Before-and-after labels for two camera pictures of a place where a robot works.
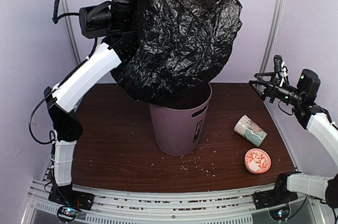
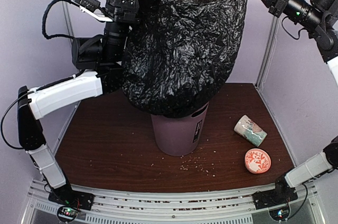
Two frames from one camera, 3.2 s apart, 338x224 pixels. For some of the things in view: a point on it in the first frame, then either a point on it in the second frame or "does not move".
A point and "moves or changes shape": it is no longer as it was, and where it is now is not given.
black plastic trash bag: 185,34 moves or changes shape
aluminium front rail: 115,205 does not move
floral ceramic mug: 249,130 does not move
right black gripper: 262,95 -> 276,6
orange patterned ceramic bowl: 257,160 does not move
